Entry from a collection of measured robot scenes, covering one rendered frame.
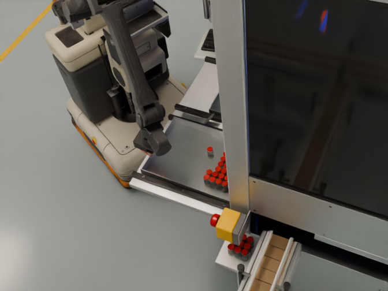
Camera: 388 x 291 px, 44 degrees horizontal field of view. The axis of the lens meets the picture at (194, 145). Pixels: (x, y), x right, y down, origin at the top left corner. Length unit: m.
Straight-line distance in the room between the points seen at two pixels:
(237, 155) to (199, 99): 0.72
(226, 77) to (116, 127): 1.73
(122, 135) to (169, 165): 0.95
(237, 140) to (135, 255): 1.50
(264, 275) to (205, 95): 0.79
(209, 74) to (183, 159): 0.44
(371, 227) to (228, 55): 0.60
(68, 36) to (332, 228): 1.63
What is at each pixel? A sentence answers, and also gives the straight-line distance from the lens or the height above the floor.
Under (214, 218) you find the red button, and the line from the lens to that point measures 1.45.
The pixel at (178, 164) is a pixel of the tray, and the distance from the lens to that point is 1.73.
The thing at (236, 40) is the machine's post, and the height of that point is 1.67.
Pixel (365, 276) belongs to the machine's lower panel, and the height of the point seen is 0.87.
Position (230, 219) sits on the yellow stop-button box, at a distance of 1.43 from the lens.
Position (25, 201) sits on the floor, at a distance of 2.96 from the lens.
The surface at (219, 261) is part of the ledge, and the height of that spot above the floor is 0.88.
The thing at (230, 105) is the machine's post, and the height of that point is 1.47.
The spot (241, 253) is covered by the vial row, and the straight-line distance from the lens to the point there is 1.50.
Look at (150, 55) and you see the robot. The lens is 2.26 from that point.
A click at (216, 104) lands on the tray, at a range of 1.89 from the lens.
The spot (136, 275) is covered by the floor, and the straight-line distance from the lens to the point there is 2.53.
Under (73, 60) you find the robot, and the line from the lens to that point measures 2.42.
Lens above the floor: 2.29
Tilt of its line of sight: 52 degrees down
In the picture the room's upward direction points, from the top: 10 degrees counter-clockwise
